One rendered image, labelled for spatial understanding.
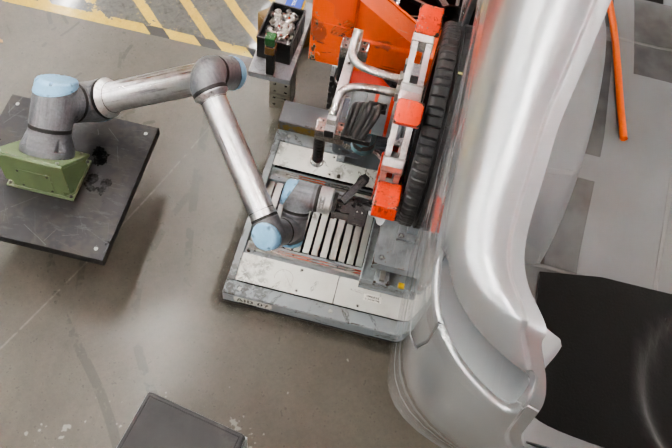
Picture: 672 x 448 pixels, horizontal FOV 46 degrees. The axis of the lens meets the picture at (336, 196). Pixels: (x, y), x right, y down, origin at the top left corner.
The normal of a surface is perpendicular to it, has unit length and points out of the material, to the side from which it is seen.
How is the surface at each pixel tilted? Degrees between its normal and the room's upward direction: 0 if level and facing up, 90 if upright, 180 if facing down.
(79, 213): 0
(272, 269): 0
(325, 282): 0
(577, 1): 24
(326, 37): 90
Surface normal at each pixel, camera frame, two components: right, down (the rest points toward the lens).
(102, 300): 0.09, -0.52
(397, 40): -0.22, 0.82
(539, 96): -0.24, -0.41
